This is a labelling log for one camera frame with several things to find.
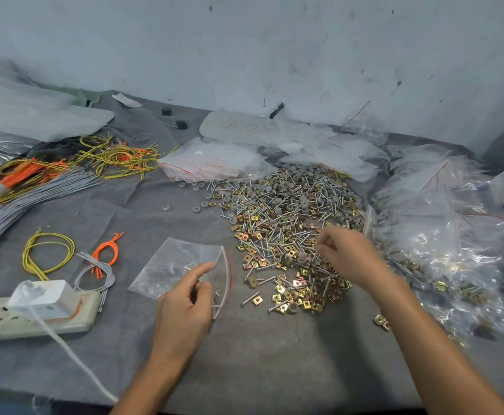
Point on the person's right forearm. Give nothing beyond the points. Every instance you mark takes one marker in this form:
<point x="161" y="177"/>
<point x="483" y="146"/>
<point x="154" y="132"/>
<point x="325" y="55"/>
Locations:
<point x="429" y="354"/>

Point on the person's right hand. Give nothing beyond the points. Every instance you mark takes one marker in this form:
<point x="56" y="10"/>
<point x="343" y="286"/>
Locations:
<point x="351" y="257"/>

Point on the white bag with handwriting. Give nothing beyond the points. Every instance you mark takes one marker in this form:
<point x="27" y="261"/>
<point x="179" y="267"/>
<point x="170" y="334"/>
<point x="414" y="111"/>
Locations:
<point x="239" y="125"/>

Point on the person's left forearm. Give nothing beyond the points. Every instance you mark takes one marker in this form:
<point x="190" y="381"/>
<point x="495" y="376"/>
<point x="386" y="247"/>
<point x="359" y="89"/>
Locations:
<point x="148" y="384"/>

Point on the stack of empty zip bags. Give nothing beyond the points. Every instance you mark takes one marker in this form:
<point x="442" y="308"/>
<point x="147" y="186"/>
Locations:
<point x="211" y="162"/>

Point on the small black block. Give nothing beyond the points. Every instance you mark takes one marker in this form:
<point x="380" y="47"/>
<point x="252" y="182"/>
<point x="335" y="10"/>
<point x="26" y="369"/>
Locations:
<point x="181" y="124"/>
<point x="166" y="111"/>

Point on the white paper scrap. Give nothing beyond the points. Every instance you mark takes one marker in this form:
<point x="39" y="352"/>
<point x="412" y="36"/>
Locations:
<point x="126" y="100"/>

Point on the black marker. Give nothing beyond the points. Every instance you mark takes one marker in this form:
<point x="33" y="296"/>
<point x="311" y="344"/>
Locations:
<point x="276" y="111"/>

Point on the clear zip bag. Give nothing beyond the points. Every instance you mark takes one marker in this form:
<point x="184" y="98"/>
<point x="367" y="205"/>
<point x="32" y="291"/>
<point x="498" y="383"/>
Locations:
<point x="170" y="265"/>

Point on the pile of screws nuts washers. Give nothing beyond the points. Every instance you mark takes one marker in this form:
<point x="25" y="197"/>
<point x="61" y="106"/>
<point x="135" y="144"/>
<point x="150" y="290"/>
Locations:
<point x="278" y="220"/>

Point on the heap of filled clear bags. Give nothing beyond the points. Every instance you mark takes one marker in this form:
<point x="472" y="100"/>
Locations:
<point x="446" y="237"/>

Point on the person's left thumb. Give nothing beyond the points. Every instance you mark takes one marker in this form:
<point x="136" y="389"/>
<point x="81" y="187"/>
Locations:
<point x="198" y="272"/>

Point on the grey table cloth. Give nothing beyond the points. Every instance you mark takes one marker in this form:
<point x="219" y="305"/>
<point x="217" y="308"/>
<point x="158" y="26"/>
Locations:
<point x="278" y="363"/>

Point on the white charger plug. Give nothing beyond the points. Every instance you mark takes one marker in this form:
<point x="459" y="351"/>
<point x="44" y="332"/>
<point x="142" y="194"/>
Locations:
<point x="46" y="300"/>

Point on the white plastic sheets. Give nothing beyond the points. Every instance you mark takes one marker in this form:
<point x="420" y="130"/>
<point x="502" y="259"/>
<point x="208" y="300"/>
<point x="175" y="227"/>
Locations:
<point x="31" y="112"/>

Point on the person's right fingers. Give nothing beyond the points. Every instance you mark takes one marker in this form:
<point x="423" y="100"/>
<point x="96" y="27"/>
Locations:
<point x="323" y="244"/>

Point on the white power strip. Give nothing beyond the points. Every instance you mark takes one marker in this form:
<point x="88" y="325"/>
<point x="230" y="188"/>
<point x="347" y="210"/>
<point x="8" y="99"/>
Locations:
<point x="79" y="315"/>

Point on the heap of empty clear bags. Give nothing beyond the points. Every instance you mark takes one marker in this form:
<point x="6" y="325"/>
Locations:
<point x="334" y="151"/>

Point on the person's left hand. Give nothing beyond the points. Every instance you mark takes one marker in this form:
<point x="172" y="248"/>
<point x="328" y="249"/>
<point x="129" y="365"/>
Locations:
<point x="176" y="317"/>

